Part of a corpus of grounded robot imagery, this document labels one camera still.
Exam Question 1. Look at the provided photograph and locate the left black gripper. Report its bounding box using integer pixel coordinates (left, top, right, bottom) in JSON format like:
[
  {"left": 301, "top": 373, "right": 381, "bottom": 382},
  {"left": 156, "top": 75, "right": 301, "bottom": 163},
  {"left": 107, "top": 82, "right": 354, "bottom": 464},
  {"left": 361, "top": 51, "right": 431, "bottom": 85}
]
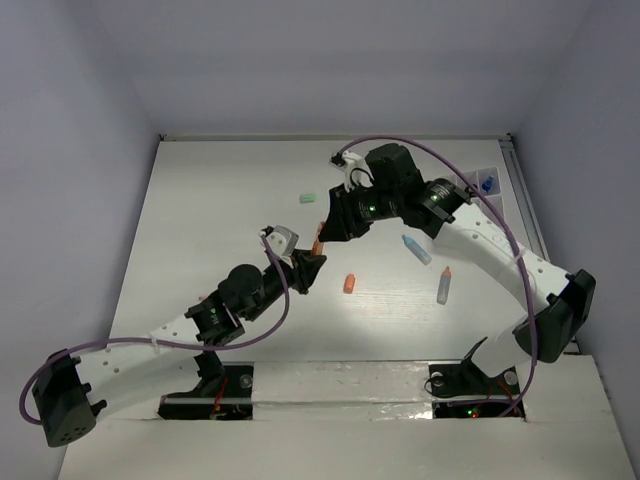
[{"left": 243, "top": 248, "right": 324, "bottom": 321}]

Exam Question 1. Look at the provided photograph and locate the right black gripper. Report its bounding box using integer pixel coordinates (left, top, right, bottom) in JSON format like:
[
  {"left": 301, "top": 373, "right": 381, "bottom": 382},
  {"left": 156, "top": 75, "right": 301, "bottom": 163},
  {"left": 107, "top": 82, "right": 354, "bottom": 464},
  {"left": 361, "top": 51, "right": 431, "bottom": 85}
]
[{"left": 321, "top": 178, "right": 402, "bottom": 240}]

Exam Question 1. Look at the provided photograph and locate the orange utility knife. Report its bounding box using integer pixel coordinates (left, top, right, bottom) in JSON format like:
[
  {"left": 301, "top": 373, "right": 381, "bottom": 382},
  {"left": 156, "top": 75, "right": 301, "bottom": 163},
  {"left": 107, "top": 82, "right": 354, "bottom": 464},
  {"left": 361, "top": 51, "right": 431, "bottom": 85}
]
[{"left": 311, "top": 221, "right": 325, "bottom": 256}]

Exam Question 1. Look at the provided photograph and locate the blue cap glue pen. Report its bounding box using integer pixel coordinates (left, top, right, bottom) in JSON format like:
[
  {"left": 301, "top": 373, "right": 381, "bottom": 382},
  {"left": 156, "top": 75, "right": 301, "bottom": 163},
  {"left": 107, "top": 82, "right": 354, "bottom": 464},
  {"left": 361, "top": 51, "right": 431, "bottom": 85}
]
[{"left": 481, "top": 175, "right": 495, "bottom": 194}]

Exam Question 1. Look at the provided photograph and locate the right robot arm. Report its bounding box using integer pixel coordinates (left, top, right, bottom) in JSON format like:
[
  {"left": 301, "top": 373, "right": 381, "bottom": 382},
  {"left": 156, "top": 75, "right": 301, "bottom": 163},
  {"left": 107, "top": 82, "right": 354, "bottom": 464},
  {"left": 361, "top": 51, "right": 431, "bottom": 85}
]
[{"left": 319, "top": 143, "right": 596, "bottom": 398}]

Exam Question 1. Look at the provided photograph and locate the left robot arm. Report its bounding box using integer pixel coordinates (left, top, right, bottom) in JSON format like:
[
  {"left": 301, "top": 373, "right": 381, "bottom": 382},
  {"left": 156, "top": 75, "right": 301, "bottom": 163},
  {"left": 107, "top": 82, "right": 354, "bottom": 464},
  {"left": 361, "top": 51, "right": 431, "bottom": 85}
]
[{"left": 21, "top": 249, "right": 327, "bottom": 448}]

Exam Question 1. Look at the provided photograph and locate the green eraser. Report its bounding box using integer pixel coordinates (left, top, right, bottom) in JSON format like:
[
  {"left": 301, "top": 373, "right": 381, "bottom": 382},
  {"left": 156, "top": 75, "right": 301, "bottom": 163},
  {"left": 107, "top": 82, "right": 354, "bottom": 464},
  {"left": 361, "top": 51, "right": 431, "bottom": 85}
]
[{"left": 299, "top": 193, "right": 317, "bottom": 204}]

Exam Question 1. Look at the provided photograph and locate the orange eraser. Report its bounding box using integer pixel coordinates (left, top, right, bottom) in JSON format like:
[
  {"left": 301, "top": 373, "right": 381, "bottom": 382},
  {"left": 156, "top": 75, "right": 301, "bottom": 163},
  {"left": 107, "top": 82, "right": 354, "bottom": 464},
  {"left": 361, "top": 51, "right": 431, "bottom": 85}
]
[{"left": 343, "top": 274, "right": 356, "bottom": 294}]

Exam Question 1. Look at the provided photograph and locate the orange cap grey marker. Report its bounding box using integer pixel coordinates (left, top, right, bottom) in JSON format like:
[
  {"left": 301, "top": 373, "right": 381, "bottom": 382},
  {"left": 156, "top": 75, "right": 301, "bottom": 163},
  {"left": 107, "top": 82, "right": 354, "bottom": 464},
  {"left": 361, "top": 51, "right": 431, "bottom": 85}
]
[{"left": 436, "top": 266, "right": 452, "bottom": 305}]

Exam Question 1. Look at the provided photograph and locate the white compartment organizer box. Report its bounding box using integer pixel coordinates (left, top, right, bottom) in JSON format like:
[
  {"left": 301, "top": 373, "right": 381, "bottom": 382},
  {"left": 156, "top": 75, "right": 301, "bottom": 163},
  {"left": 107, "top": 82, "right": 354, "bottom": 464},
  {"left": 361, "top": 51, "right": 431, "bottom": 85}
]
[{"left": 454, "top": 167, "right": 505, "bottom": 224}]

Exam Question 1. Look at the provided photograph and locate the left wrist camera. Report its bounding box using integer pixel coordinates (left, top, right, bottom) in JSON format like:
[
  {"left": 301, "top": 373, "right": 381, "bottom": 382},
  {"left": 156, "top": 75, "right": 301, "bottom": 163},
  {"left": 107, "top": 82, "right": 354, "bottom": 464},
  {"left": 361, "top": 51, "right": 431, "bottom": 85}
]
[{"left": 260, "top": 225, "right": 299, "bottom": 263}]

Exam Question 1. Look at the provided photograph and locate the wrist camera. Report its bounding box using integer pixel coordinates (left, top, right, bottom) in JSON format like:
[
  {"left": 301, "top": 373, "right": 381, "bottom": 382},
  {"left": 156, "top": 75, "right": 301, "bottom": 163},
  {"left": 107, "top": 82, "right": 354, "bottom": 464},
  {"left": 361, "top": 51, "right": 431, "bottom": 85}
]
[
  {"left": 329, "top": 150, "right": 373, "bottom": 192},
  {"left": 260, "top": 225, "right": 299, "bottom": 263}
]

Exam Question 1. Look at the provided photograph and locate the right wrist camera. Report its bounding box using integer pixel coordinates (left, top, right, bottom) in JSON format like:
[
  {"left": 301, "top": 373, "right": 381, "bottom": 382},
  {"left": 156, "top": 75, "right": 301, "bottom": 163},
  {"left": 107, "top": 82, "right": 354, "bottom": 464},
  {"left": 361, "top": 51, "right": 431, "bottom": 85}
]
[{"left": 329, "top": 150, "right": 373, "bottom": 192}]

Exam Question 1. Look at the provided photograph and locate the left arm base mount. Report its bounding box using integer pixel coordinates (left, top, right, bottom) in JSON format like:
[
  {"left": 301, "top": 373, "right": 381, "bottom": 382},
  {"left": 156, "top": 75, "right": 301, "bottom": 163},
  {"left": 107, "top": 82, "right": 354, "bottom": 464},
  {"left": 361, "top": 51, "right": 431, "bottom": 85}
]
[{"left": 157, "top": 353, "right": 254, "bottom": 421}]

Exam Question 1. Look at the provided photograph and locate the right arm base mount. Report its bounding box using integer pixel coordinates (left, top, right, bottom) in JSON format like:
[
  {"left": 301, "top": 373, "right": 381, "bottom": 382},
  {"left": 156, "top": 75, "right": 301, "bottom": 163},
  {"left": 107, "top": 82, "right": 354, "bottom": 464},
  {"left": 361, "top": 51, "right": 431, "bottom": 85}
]
[{"left": 423, "top": 343, "right": 525, "bottom": 419}]

